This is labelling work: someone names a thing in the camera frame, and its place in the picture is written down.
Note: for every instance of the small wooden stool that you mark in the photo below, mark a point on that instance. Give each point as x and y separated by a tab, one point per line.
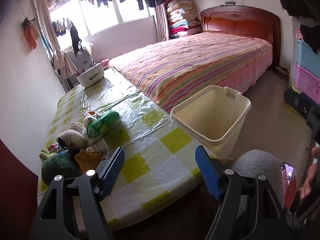
280	73

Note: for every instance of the small grey flat object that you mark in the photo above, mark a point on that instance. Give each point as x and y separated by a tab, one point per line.
228	3

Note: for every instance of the green snack packet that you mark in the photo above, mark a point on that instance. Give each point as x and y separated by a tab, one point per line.
102	125

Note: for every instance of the cream plastic bin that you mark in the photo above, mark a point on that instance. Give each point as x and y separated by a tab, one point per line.
190	120

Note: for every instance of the striped bed sheet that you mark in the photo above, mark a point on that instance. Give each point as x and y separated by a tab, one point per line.
187	62

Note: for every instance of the orange flat wrapper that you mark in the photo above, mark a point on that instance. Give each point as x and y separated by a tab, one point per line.
88	161

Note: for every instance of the pale pink curtain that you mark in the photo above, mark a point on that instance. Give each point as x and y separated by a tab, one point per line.
46	20

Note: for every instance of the pink and white hanging cloths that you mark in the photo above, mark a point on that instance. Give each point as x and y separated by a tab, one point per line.
63	63

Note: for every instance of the person's grey trouser leg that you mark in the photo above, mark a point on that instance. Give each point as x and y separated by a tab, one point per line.
257	167

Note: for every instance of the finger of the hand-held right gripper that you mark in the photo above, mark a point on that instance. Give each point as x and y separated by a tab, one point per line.
295	102

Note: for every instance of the light green small toy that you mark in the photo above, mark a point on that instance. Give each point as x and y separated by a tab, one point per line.
44	153

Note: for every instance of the white appliance with lace cover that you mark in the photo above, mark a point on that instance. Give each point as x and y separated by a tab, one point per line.
82	58

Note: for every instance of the pink plastic basket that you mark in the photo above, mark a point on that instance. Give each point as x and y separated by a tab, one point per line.
308	82

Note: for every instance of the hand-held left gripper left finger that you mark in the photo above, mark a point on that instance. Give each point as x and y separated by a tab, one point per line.
113	172

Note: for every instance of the black draped garment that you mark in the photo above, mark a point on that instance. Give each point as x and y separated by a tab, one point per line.
311	38

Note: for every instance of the row of small hanging socks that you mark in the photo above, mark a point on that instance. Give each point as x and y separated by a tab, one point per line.
61	27

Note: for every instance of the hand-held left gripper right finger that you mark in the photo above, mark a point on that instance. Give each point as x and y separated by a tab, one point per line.
207	172

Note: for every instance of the stack of folded blankets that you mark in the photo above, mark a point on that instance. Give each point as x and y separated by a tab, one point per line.
183	17

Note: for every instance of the orange cloth on wall hook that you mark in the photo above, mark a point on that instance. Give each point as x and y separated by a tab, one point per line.
30	35

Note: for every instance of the red wooden headboard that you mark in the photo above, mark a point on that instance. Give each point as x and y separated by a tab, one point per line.
237	25

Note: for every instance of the red white paper packet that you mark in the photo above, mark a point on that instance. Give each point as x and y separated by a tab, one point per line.
53	148

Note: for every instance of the dark green fuzzy ball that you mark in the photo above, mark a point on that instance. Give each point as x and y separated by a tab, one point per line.
58	170

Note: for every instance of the black hanging garment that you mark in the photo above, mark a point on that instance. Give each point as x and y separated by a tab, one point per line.
75	37

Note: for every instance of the person's right hand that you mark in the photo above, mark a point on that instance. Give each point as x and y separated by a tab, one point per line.
308	180

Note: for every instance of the blue storage box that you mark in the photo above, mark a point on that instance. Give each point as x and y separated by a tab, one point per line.
308	57

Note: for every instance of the smartphone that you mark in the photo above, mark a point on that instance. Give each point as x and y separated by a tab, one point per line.
288	180

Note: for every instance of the white storage box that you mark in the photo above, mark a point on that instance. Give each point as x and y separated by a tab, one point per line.
90	76

